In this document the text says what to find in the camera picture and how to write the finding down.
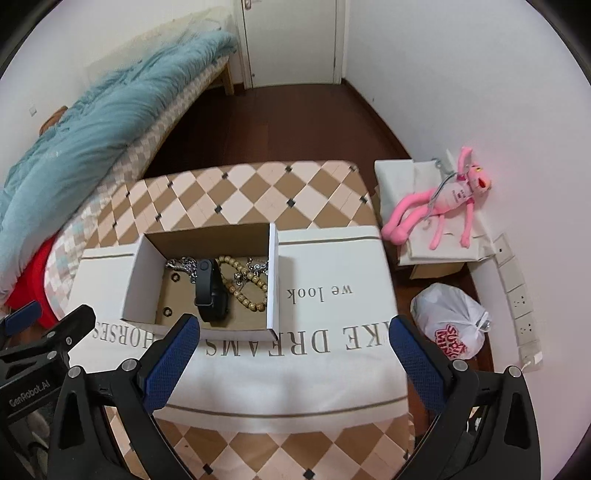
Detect white plastic bag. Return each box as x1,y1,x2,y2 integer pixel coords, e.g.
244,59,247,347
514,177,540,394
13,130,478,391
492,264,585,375
410,283,491,361

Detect white door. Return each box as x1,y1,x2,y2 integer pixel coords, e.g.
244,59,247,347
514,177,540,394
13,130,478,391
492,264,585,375
235,0,345,88

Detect wooden bead bracelet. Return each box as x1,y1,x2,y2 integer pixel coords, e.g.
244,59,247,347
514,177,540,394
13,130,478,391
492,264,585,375
217,255,269,313

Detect pink plush toy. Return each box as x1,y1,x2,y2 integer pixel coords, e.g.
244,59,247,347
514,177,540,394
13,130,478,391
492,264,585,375
381,147,492,250

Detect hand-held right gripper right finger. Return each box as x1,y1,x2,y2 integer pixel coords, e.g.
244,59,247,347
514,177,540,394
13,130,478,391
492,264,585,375
388,315,542,480

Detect stack of white cloth bags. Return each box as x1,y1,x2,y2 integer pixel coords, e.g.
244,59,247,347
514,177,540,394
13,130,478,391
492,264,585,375
374,148,502,267

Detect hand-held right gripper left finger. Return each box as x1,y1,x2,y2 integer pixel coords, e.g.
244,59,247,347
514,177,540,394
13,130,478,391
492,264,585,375
48,314,201,480

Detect red blanket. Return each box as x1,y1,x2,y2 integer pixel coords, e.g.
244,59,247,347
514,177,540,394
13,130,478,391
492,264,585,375
4,240,58,319

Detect blue quilt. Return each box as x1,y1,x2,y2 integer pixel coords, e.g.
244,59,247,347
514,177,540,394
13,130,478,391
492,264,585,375
0,30,238,301

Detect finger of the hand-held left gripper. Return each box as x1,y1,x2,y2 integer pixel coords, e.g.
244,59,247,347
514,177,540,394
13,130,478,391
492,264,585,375
0,305,97,370
0,301,41,342

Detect white power strip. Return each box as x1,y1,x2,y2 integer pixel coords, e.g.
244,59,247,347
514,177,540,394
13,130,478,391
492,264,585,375
494,233,544,367

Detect black smart band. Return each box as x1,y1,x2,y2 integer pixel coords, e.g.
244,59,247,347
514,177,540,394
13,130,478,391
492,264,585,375
194,258,230,323

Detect thick silver chain bracelet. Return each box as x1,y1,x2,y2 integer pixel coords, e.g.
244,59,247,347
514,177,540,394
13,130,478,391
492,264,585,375
165,256,200,283

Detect wooden headboard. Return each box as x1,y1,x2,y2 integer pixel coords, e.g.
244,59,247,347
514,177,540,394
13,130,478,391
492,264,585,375
39,106,70,136

